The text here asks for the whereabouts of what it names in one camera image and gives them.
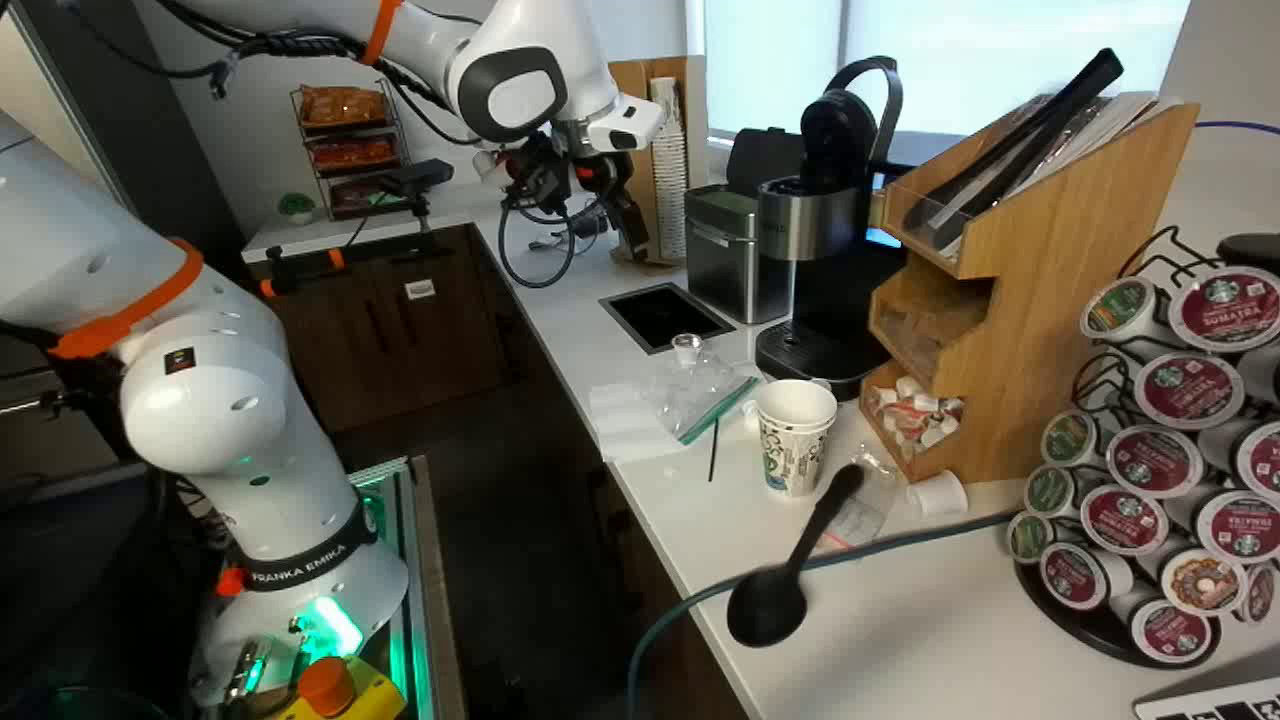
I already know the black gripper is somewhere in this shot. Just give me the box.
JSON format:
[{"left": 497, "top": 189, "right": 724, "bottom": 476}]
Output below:
[{"left": 509, "top": 123, "right": 647, "bottom": 248}]

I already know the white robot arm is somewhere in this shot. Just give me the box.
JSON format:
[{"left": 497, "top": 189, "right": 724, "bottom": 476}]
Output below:
[{"left": 0, "top": 0, "right": 665, "bottom": 706}]

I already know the black coffee maker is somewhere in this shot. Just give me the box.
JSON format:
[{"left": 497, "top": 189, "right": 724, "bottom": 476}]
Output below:
[{"left": 727, "top": 57, "right": 904, "bottom": 396}]

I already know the coffee pod carousel rack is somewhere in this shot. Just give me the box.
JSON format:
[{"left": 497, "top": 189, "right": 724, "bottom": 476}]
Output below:
[{"left": 1003, "top": 227, "right": 1280, "bottom": 668}]

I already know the wooden cup dispenser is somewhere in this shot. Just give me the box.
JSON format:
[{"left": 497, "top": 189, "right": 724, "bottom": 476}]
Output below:
[{"left": 611, "top": 58, "right": 687, "bottom": 267}]

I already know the snack basket rack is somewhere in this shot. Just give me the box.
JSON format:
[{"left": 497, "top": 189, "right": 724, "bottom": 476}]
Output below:
[{"left": 292, "top": 85, "right": 406, "bottom": 219}]

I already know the clear zip bag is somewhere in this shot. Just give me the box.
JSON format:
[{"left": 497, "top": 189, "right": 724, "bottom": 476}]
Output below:
[{"left": 655, "top": 331, "right": 755, "bottom": 443}]

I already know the patterned paper cup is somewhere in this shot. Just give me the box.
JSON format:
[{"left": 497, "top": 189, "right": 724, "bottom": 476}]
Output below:
[{"left": 751, "top": 380, "right": 841, "bottom": 497}]

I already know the creamer cups pile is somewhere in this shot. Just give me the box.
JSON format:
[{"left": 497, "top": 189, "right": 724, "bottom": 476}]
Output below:
[{"left": 871, "top": 376, "right": 963, "bottom": 456}]

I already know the wooden condiment organizer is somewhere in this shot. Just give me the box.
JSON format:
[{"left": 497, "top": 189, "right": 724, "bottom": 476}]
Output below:
[{"left": 861, "top": 98, "right": 1199, "bottom": 483}]

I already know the black plastic spoon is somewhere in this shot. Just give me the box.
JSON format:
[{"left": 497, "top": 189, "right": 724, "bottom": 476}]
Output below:
[{"left": 727, "top": 465, "right": 863, "bottom": 647}]

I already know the white creamer cup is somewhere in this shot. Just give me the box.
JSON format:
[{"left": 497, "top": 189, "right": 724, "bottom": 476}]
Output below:
[{"left": 912, "top": 471, "right": 970, "bottom": 518}]

